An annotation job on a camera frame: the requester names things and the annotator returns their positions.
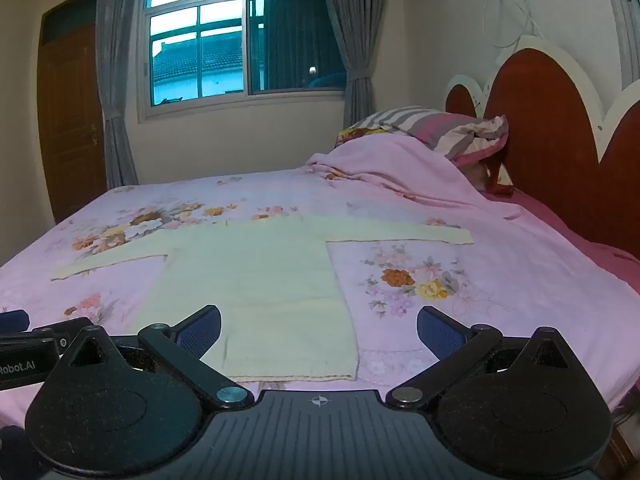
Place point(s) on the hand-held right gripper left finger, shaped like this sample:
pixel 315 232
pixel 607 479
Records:
pixel 200 330

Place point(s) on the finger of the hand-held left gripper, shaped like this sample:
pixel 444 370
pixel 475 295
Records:
pixel 12 320
pixel 72 332

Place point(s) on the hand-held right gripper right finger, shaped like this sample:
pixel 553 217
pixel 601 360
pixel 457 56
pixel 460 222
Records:
pixel 440 332

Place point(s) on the pale yellow towel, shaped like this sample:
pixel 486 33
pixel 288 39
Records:
pixel 260 285

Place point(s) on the floral lavender bed sheet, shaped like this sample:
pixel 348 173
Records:
pixel 425 260

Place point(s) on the magenta fitted sheet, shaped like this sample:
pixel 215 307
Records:
pixel 560 225

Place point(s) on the pink blanket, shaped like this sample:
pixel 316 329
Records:
pixel 390 165

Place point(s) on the brown wooden door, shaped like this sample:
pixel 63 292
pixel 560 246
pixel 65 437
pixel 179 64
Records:
pixel 70 135

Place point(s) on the striped pink grey pillow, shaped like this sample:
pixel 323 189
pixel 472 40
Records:
pixel 440 127

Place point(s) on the red yellow floral pillow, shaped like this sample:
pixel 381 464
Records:
pixel 352 135

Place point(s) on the grey curtain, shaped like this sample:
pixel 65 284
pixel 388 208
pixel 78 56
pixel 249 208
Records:
pixel 627 25
pixel 115 110
pixel 357 60

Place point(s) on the red white scalloped headboard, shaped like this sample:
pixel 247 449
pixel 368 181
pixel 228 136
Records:
pixel 540 125

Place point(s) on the sliding glass window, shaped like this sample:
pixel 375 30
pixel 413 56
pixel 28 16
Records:
pixel 220 60

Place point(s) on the wooden bed frame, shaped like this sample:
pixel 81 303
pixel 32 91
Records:
pixel 620 455

